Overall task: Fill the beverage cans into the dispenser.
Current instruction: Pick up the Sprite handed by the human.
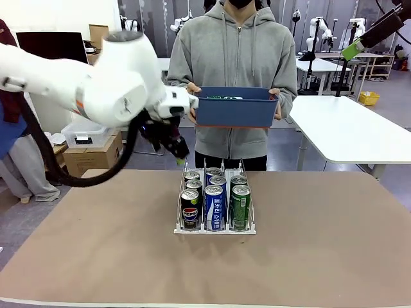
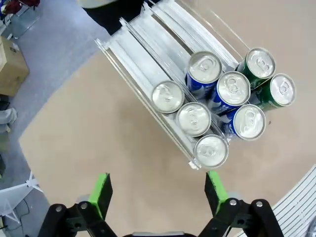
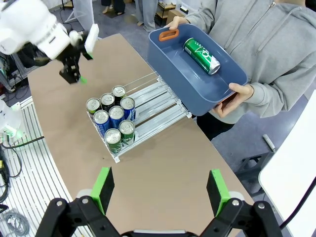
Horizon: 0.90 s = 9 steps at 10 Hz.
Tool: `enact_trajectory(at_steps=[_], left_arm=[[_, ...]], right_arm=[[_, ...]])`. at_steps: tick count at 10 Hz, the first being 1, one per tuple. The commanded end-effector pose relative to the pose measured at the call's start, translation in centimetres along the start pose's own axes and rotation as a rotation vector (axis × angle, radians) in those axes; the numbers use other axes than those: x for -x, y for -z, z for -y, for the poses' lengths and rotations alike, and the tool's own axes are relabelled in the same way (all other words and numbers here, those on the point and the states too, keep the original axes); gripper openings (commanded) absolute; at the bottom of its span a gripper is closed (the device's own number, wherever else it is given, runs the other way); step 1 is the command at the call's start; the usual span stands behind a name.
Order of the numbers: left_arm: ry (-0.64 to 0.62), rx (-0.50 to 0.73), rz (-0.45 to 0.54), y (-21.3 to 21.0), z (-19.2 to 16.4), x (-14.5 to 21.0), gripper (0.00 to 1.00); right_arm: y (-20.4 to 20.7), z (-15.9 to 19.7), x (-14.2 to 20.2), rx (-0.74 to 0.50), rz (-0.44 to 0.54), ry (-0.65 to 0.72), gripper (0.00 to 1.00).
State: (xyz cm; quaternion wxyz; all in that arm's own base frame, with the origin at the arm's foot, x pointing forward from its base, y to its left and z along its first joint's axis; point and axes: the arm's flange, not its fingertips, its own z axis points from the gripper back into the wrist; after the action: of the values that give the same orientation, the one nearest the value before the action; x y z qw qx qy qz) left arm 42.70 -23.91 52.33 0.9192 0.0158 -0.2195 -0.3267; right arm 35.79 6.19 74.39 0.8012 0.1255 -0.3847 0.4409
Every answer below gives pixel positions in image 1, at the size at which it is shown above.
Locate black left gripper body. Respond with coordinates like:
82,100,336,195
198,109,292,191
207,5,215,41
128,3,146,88
139,110,182,155

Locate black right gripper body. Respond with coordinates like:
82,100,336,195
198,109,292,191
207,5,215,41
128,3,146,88
361,8,405,49

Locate blue bin orange handles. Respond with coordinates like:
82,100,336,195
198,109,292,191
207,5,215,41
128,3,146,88
195,86,279,128

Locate person's right forearm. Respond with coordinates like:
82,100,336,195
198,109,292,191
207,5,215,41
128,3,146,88
166,69,193,97

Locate person's left forearm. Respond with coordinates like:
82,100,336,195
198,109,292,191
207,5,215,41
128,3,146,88
278,69,298,107

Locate clear acrylic can dispenser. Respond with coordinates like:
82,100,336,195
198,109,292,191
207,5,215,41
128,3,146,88
173,157,258,235

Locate person's right hand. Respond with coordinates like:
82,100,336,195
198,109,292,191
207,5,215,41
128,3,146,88
187,82,202,124

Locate person's left hand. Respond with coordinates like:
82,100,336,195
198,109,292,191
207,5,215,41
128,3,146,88
268,88,283,121

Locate black stand pole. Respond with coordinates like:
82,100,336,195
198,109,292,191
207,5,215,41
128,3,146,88
335,56,353,98

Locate wooden shelf unit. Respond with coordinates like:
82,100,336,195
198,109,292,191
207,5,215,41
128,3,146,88
351,53,396,81

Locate white background table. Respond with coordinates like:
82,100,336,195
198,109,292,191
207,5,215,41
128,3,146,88
295,57,353,96
156,57,171,78

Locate yellow plastic crate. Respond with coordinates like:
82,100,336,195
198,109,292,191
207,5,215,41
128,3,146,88
358,90,381,106

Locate large cardboard box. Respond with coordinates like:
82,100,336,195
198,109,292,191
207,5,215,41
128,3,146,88
62,131,125,179

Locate clear plastic storage box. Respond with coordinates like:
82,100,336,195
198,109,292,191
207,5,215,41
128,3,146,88
60,123,109,149

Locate large white table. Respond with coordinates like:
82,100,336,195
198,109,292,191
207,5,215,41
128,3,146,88
288,95,411,180

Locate person in grey hoodie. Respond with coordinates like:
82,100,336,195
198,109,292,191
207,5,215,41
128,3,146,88
166,0,298,173

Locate person in grey trousers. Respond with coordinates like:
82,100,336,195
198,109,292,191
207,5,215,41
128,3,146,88
0,18,61,203

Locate black monitor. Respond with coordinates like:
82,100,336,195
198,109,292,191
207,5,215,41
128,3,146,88
15,31,89,65

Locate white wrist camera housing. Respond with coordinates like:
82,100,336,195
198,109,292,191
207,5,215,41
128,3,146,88
157,88,200,121

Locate black corrugated cable hose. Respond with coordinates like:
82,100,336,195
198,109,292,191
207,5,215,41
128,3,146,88
17,96,145,189

